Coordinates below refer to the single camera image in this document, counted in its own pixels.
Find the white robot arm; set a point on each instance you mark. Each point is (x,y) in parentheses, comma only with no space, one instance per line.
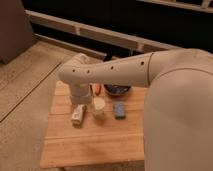
(178,107)

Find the dark bowl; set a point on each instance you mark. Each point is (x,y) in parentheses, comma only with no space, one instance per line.
(115,90)

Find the wooden shelf frame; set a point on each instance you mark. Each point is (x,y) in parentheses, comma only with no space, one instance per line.
(121,26)

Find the wooden side table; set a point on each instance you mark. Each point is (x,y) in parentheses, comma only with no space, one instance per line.
(96,141)

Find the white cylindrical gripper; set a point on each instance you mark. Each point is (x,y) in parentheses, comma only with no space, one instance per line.
(79,94)

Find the grey sofa corner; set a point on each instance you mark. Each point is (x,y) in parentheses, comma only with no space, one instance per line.
(16,33)

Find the white paper cup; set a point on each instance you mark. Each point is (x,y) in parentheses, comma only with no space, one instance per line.
(98,106)

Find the orange red object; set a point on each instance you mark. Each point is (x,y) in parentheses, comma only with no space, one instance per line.
(97,89)

